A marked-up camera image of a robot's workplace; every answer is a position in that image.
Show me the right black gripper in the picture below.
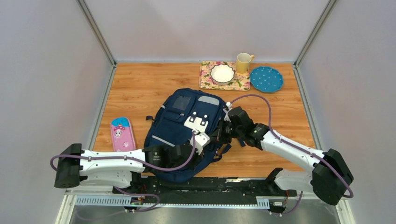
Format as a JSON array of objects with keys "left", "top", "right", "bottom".
[{"left": 208, "top": 117, "right": 244, "bottom": 144}]

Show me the navy blue school backpack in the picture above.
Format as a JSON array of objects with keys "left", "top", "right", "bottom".
[{"left": 144, "top": 88, "right": 226, "bottom": 182}]

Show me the pink cartoon pencil case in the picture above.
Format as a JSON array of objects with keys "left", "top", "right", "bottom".
[{"left": 110, "top": 117, "right": 136, "bottom": 152}]

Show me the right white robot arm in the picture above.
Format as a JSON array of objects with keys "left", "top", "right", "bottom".
[{"left": 211, "top": 107, "right": 354, "bottom": 205}]

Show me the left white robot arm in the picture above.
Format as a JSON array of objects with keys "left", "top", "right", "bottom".
[{"left": 50, "top": 142, "right": 203, "bottom": 194}]

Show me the floral placemat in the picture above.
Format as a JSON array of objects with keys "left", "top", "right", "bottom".
[{"left": 198, "top": 61, "right": 250, "bottom": 91}]

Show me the white scalloped bowl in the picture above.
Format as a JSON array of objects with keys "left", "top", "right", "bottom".
[{"left": 210, "top": 64, "right": 235, "bottom": 85}]

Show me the blue polka dot plate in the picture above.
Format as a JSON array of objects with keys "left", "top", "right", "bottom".
[{"left": 250, "top": 66, "right": 284, "bottom": 93}]

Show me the yellow mug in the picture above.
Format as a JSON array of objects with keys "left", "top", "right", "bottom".
[{"left": 236, "top": 53, "right": 255, "bottom": 73}]

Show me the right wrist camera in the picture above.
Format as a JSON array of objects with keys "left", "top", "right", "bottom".
[{"left": 223, "top": 102, "right": 232, "bottom": 115}]

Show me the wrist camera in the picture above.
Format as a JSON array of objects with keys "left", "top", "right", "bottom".
[
  {"left": 190, "top": 130, "right": 210, "bottom": 155},
  {"left": 223, "top": 102, "right": 232, "bottom": 115}
]

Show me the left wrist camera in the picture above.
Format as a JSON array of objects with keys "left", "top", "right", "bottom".
[{"left": 190, "top": 130, "right": 210, "bottom": 155}]

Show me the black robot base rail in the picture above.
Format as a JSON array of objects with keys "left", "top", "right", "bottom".
[{"left": 112, "top": 175, "right": 297, "bottom": 213}]

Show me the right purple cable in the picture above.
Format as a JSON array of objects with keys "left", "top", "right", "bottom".
[{"left": 230, "top": 94, "right": 354, "bottom": 216}]

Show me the purple cable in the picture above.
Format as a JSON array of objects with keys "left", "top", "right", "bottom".
[
  {"left": 230, "top": 94, "right": 354, "bottom": 216},
  {"left": 50, "top": 131, "right": 197, "bottom": 214}
]

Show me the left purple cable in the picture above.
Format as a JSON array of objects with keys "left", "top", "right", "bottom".
[{"left": 50, "top": 131, "right": 197, "bottom": 214}]

